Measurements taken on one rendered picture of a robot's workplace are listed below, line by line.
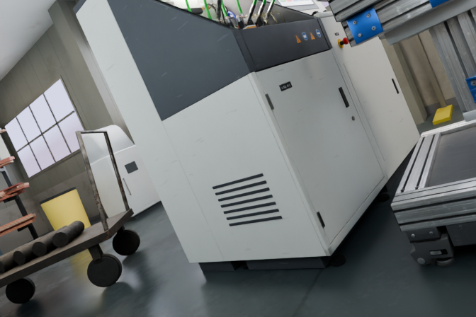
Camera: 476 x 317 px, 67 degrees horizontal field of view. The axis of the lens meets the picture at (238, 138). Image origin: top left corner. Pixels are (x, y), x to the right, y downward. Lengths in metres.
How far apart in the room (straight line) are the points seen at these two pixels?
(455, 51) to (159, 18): 1.09
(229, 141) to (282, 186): 0.27
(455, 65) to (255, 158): 0.76
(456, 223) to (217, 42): 0.96
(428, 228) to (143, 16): 1.31
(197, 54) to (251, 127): 0.35
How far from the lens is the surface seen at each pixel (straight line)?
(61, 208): 4.92
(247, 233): 1.59
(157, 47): 1.60
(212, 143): 1.50
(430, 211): 1.21
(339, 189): 1.54
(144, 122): 1.80
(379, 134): 2.02
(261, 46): 1.40
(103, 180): 5.07
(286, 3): 2.28
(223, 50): 1.35
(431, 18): 1.33
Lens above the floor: 0.66
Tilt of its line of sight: 3 degrees down
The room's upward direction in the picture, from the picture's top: 24 degrees counter-clockwise
